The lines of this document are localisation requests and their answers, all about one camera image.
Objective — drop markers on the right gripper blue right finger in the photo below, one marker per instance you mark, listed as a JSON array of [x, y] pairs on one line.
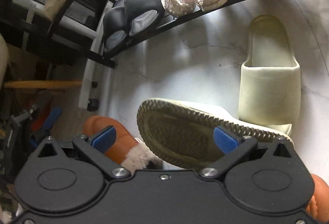
[[235, 150]]

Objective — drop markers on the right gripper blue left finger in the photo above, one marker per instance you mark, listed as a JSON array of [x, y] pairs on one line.
[[92, 150]]

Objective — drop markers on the orange fur-lined slipper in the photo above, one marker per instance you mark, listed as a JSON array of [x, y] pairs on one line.
[[127, 150]]

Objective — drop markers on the cream slide slipper upturned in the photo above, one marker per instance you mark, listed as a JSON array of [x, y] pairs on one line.
[[181, 132]]

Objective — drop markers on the cream slide slipper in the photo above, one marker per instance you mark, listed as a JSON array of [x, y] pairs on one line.
[[270, 79]]

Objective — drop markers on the black grey slipper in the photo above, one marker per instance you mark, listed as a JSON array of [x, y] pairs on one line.
[[143, 15], [115, 34]]

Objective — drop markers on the black metal shoe rack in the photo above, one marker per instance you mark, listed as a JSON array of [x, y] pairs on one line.
[[27, 16]]

